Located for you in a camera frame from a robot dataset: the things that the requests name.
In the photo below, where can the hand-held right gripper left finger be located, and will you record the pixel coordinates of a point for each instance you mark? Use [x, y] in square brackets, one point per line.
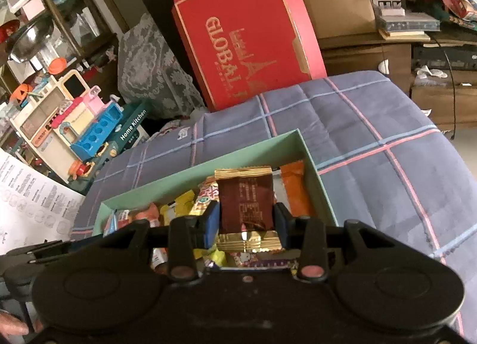
[210, 225]

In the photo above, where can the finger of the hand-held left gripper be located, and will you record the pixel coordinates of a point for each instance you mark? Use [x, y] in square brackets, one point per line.
[48, 259]
[41, 249]

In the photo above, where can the glass display cabinet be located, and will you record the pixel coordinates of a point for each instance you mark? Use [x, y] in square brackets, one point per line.
[93, 1]

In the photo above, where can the orange pumpkin toy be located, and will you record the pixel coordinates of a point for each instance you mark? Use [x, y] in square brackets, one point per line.
[20, 92]

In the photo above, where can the clear cracker packet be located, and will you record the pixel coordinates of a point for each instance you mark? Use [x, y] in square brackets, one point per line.
[117, 221]

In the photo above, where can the cream toy kitchen set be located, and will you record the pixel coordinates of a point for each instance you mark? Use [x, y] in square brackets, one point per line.
[41, 113]

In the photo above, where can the purple snack packet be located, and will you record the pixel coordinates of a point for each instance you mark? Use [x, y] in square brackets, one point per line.
[257, 264]

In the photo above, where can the teal toy kitchen box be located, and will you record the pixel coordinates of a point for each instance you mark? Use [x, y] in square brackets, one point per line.
[130, 128]

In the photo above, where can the white printed instruction sheet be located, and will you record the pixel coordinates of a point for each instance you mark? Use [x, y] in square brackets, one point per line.
[29, 198]

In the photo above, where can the long yellow snack packet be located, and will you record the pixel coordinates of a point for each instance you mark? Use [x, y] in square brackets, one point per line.
[212, 256]

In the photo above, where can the black electronic device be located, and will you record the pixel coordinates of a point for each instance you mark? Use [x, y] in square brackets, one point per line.
[447, 55]

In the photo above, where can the person's left hand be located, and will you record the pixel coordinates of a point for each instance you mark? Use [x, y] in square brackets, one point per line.
[15, 325]

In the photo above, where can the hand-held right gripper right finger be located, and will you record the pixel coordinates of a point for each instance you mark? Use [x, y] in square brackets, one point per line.
[282, 223]

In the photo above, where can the brown gold snack packet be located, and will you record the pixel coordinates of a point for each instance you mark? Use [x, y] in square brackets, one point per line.
[246, 206]

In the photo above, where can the green cardboard box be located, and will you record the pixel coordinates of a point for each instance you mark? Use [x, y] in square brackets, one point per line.
[261, 150]

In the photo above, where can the grey patterned cushion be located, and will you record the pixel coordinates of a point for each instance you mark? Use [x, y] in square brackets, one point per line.
[149, 68]

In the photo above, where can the red gift box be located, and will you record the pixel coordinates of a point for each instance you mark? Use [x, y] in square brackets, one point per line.
[242, 31]

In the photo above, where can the orange yellow stick snack packet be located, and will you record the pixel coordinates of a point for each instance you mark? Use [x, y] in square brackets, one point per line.
[203, 198]

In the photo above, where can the wooden cabinet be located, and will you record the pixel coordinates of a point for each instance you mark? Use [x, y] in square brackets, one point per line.
[357, 57]

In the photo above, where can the blue pink toy house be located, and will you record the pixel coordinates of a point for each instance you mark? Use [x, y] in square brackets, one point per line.
[93, 135]

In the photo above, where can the stack of grey books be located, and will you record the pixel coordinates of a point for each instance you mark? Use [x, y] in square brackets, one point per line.
[406, 22]

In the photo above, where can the metal bowl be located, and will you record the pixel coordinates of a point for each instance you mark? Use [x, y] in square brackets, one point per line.
[29, 37]

